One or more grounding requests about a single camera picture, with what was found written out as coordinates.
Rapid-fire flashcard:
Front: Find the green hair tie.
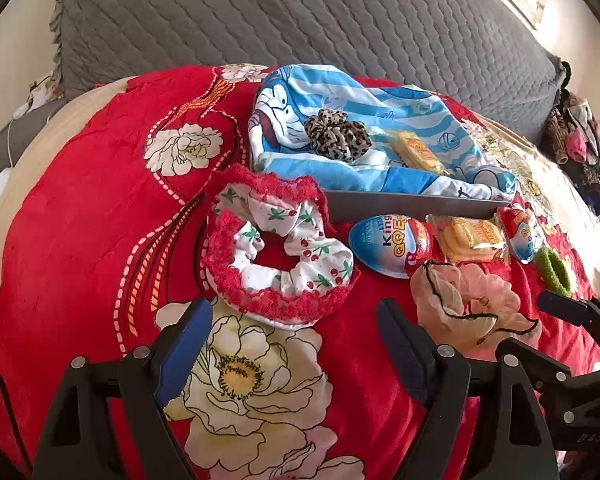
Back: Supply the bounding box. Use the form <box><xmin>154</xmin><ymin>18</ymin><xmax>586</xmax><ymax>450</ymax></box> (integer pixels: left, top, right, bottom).
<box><xmin>534</xmin><ymin>245</ymin><xmax>574</xmax><ymax>298</ymax></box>

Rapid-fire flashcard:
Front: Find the sheer pink scrunchie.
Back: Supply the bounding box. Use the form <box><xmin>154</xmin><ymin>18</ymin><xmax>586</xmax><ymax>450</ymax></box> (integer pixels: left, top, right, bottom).
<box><xmin>411</xmin><ymin>261</ymin><xmax>542</xmax><ymax>361</ymax></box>

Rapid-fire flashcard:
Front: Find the blue red surprise egg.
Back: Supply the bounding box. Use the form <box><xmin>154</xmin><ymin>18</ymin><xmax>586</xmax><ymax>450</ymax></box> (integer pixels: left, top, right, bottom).
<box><xmin>498</xmin><ymin>204</ymin><xmax>546</xmax><ymax>264</ymax></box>
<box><xmin>349</xmin><ymin>214</ymin><xmax>434</xmax><ymax>280</ymax></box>

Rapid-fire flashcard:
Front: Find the yellow snack cake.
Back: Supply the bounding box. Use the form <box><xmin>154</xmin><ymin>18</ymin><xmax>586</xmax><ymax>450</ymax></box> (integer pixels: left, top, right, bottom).
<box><xmin>426</xmin><ymin>214</ymin><xmax>508</xmax><ymax>263</ymax></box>
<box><xmin>392</xmin><ymin>130</ymin><xmax>446</xmax><ymax>176</ymax></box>

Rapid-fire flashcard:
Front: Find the red white cherry scrunchie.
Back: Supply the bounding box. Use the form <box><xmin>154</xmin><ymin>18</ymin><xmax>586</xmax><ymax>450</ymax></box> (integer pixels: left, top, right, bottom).
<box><xmin>200</xmin><ymin>165</ymin><xmax>358</xmax><ymax>330</ymax></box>

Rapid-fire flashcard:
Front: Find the leopard print scrunchie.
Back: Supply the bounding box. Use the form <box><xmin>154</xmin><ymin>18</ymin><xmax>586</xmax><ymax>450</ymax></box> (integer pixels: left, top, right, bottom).
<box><xmin>304</xmin><ymin>108</ymin><xmax>373</xmax><ymax>164</ymax></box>

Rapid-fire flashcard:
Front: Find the pile of clothes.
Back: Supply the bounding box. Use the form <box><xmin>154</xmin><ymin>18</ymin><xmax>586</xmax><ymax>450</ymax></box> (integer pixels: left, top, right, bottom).
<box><xmin>541</xmin><ymin>61</ymin><xmax>600</xmax><ymax>222</ymax></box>

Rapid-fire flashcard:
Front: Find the red floral bedspread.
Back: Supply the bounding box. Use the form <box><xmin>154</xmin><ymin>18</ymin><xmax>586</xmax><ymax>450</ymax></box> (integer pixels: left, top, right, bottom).
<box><xmin>0</xmin><ymin>64</ymin><xmax>600</xmax><ymax>479</ymax></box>

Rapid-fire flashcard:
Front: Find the grey quilted pillow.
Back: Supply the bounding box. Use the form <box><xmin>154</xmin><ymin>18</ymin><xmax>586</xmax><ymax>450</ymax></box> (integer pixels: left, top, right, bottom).
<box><xmin>50</xmin><ymin>0</ymin><xmax>570</xmax><ymax>142</ymax></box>

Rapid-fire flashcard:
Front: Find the blue striped cartoon cloth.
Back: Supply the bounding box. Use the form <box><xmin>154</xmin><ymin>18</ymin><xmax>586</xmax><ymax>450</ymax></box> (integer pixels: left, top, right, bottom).
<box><xmin>248</xmin><ymin>64</ymin><xmax>517</xmax><ymax>202</ymax></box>

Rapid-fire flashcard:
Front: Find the white charging cable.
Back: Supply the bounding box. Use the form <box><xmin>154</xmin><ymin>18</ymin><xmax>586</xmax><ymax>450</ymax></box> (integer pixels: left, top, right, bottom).
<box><xmin>4</xmin><ymin>77</ymin><xmax>62</xmax><ymax>168</ymax></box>

